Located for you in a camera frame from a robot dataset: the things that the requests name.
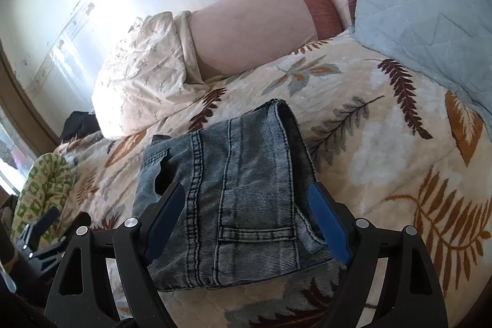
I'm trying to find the grey denim jeans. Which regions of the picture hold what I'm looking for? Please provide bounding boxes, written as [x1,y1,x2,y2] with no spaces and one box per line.
[133,99,332,291]

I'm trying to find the green patterned rolled quilt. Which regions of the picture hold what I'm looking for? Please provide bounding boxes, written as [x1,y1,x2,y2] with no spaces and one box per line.
[10,153,75,242]

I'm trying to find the black garment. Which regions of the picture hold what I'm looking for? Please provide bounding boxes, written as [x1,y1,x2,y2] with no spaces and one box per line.
[60,112,100,142]

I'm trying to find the leaf pattern bed blanket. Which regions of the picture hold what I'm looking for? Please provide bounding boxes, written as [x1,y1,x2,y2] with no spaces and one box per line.
[58,33,491,326]

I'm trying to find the cream floral pillow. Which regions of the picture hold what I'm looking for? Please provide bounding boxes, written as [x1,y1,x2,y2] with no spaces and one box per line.
[92,11,208,139]

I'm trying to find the pink cylindrical bolster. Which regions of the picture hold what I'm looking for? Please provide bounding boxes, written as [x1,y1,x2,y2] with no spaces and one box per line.
[188,0,343,81]

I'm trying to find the light blue quilted pillow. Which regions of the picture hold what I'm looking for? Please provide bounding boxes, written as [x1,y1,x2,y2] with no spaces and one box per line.
[353,0,491,128]

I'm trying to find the brown wooden window frame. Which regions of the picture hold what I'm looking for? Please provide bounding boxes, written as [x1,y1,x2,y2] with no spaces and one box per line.
[0,47,59,155]

